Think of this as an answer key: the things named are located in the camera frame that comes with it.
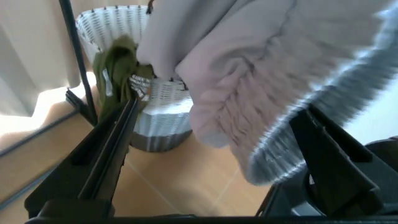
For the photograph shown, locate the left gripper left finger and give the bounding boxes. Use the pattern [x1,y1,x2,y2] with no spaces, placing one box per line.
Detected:
[24,98,140,218]

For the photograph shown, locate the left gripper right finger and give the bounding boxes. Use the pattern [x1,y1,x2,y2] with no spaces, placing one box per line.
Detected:
[289,104,398,217]

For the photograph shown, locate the pale grey shorts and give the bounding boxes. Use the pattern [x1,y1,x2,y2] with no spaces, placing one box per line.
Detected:
[136,0,398,187]

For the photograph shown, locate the white laundry basket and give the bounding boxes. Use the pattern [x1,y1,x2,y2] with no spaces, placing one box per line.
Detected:
[75,4,194,153]

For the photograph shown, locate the black clothes rack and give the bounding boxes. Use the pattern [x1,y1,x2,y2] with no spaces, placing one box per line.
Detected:
[0,0,100,212]

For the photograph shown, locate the green printed shirt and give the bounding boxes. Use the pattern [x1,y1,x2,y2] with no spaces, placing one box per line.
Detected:
[92,34,155,123]

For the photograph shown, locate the beige curtain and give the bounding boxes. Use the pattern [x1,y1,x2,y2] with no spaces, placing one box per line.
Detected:
[0,0,150,118]

